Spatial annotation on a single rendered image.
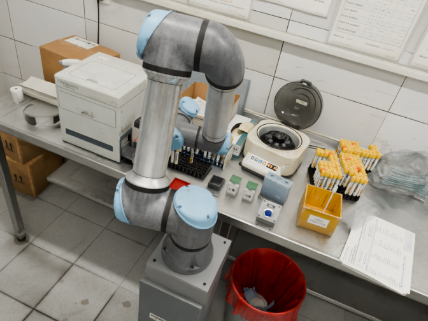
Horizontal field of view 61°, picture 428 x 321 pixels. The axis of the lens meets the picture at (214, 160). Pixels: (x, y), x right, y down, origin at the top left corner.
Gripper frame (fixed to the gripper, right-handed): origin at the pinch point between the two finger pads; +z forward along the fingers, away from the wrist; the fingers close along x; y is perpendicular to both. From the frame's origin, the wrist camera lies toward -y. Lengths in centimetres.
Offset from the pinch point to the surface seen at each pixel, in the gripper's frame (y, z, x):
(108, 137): -12.3, -0.3, -4.5
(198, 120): 8.0, -13.8, 24.9
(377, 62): 43, -73, 56
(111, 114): -16.2, -10.3, -4.5
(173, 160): 11.7, -5.5, 5.2
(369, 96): 54, -61, 60
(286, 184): 47, -33, 8
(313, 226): 63, -34, 0
